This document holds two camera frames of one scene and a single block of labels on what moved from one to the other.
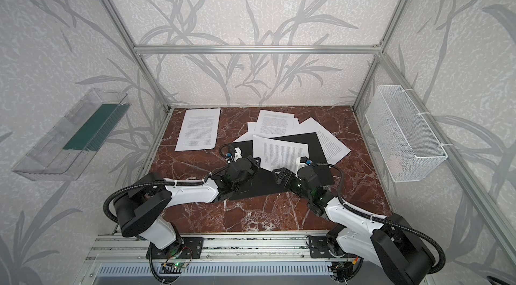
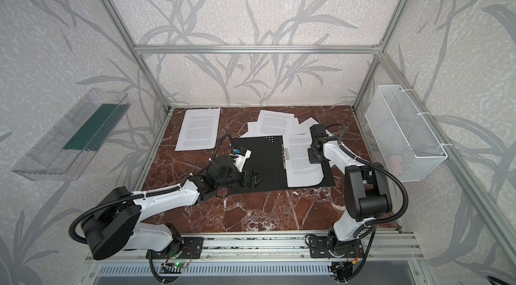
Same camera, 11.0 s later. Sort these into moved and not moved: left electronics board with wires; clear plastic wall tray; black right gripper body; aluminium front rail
Moved: black right gripper body
Not moved: clear plastic wall tray; aluminium front rail; left electronics board with wires
